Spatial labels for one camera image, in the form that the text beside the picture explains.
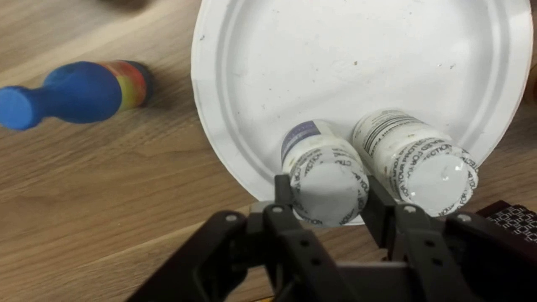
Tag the white pill bottle back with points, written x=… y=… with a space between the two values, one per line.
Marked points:
x=414 y=161

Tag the blue toy bottle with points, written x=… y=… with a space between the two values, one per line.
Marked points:
x=77 y=92

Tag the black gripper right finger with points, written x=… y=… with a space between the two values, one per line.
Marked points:
x=414 y=240

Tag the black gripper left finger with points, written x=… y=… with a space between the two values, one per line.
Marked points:
x=303 y=269

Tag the white paper plate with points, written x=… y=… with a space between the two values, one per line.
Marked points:
x=261 y=66

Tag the white pill bottle blue label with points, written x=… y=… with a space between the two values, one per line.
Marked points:
x=327 y=178

